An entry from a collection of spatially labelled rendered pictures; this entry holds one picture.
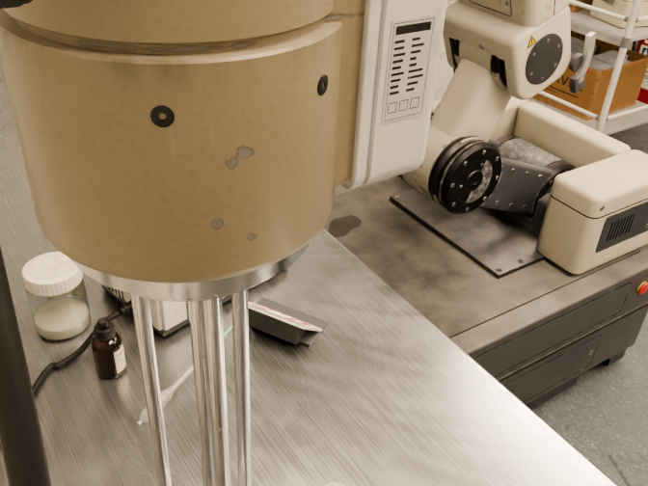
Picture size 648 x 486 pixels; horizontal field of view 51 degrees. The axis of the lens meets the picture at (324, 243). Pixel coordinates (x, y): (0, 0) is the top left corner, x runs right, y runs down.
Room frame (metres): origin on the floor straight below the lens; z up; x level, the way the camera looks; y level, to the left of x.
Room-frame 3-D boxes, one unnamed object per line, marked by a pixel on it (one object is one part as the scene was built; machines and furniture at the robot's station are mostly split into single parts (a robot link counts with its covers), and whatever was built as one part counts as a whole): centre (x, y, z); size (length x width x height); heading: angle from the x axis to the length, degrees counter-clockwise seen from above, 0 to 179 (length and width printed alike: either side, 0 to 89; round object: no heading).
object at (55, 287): (0.57, 0.29, 0.79); 0.06 x 0.06 x 0.08
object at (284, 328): (0.59, 0.04, 0.77); 0.09 x 0.06 x 0.04; 64
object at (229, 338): (0.54, 0.10, 0.76); 0.06 x 0.06 x 0.02
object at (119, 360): (0.51, 0.21, 0.78); 0.03 x 0.03 x 0.07
